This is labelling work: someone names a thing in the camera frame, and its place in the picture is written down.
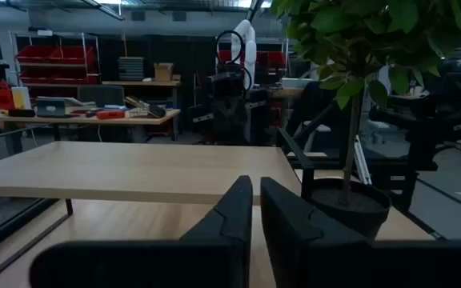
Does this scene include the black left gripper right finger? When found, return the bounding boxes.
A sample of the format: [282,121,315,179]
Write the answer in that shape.
[259,176,461,288]

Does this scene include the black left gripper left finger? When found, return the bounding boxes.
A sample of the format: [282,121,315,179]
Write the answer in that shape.
[28,174,255,288]

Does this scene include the large black plant pot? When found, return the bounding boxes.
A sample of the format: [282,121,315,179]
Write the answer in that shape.
[270,0,461,240]

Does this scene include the orange hand tool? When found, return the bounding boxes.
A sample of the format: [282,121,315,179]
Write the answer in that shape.
[95,110,126,121]

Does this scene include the wooden workbench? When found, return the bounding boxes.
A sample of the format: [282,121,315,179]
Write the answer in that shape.
[0,106,182,143]

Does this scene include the cardboard box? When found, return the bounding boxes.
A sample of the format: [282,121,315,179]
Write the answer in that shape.
[153,62,174,83]

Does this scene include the grey tray stack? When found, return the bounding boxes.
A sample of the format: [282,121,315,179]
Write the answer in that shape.
[118,56,146,82]

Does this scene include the grey box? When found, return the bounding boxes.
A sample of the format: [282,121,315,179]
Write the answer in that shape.
[35,97,68,118]

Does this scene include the rack with red bins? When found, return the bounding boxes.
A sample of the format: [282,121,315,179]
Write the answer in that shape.
[9,30,102,87]

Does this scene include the black robot with cable loops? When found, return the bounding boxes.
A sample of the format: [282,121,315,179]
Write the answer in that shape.
[208,30,255,146]

